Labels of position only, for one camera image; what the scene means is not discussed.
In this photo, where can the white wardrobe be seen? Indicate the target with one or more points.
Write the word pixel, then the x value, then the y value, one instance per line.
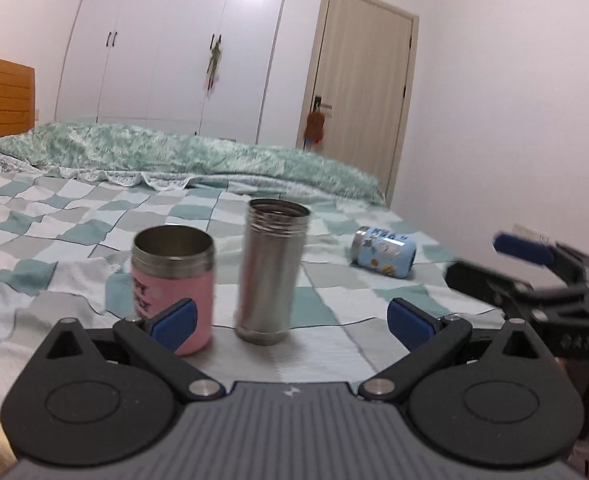
pixel 143 63

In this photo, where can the orange wooden headboard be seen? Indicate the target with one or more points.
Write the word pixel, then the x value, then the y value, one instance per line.
pixel 17 98

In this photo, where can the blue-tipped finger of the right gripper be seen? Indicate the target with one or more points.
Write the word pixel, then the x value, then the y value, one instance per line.
pixel 523 249

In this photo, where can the green wardrobe handle ornament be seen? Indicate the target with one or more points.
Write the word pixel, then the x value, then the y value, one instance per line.
pixel 214 62

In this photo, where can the brown plush door hanging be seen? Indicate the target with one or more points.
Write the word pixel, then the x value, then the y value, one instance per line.
pixel 314 129

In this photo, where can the pink steel-rimmed cup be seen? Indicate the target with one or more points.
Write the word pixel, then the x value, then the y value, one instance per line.
pixel 173 271

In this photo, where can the green checkered bed sheet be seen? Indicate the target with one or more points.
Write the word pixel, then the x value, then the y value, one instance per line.
pixel 65 251

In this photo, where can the green floral duvet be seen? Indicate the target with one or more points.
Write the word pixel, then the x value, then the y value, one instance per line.
pixel 129 155

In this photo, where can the light blue cartoon cup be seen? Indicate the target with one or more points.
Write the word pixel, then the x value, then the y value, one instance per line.
pixel 384 252

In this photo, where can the beige wooden door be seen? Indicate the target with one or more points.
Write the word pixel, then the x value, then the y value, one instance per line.
pixel 361 78

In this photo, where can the white wall switch plate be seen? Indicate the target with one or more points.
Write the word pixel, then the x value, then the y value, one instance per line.
pixel 528 234

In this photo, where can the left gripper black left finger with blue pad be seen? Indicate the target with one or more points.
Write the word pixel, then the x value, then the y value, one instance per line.
pixel 151 344

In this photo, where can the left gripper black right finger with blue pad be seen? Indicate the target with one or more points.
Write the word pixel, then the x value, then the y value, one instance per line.
pixel 433 343

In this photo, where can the tall stainless steel cup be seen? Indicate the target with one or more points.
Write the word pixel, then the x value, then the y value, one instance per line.
pixel 276 231

